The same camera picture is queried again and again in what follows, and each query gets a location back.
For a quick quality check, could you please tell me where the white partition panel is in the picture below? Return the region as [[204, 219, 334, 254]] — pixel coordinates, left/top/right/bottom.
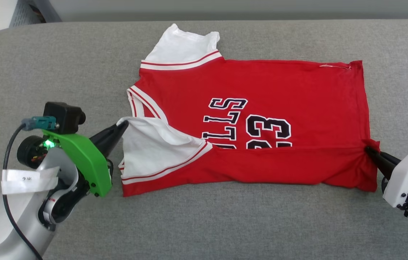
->
[[51, 0, 408, 21]]

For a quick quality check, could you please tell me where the red and white basketball jersey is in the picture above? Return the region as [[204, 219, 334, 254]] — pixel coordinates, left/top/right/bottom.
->
[[118, 23, 380, 198]]

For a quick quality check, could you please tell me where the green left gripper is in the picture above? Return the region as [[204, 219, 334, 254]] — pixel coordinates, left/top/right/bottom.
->
[[43, 120, 130, 198]]

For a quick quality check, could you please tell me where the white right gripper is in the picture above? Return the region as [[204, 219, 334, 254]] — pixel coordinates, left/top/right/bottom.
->
[[365, 146, 408, 209]]

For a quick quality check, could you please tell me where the black cable with teal connector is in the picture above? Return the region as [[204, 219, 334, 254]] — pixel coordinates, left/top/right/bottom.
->
[[2, 116, 60, 260]]

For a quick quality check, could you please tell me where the white tape label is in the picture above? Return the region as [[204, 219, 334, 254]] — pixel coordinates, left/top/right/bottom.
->
[[1, 167, 61, 195]]

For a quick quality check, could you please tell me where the plain grey metal post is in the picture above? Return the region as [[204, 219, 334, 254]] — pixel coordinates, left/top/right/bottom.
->
[[27, 0, 62, 23]]

